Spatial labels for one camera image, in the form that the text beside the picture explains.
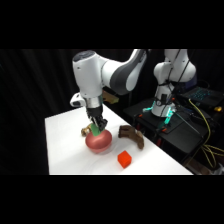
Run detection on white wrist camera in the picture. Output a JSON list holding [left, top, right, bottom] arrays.
[[69, 92, 86, 108]]

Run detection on yellow cable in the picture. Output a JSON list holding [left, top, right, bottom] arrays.
[[188, 98, 224, 169]]

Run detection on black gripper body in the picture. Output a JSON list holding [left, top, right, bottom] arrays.
[[85, 105, 107, 126]]

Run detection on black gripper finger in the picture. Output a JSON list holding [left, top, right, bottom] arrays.
[[89, 120, 99, 132], [97, 117, 109, 131]]

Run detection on black laptop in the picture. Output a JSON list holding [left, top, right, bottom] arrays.
[[181, 85, 224, 109]]

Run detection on dark brown plush toy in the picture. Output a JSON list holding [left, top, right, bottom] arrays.
[[117, 124, 146, 150]]

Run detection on black robot stand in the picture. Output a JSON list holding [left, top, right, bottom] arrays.
[[123, 96, 224, 166]]

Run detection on black curtain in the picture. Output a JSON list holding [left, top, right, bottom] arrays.
[[0, 49, 224, 176]]

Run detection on pink bowl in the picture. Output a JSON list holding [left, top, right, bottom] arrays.
[[84, 128, 114, 154]]

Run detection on red cube block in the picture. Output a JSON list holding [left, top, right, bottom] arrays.
[[117, 149, 133, 169]]

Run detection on tan brown plush toy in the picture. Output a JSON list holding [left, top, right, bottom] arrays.
[[80, 123, 93, 137]]

